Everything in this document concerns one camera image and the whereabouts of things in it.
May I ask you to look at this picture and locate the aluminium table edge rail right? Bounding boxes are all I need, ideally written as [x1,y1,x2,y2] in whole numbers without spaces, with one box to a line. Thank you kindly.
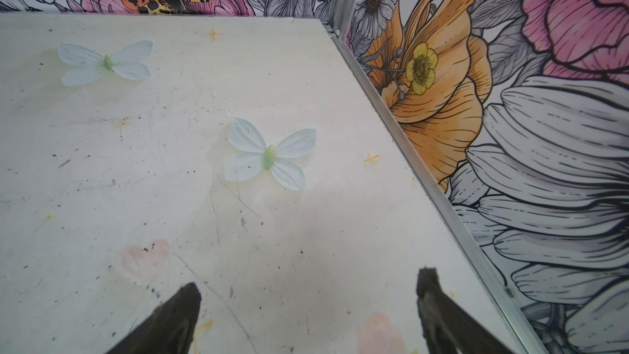
[322,21,546,353]

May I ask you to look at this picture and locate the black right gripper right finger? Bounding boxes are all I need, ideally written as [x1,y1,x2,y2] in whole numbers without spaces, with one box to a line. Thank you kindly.
[416,268,513,354]

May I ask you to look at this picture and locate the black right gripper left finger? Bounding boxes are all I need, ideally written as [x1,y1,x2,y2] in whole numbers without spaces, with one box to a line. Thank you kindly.
[107,282,201,354]

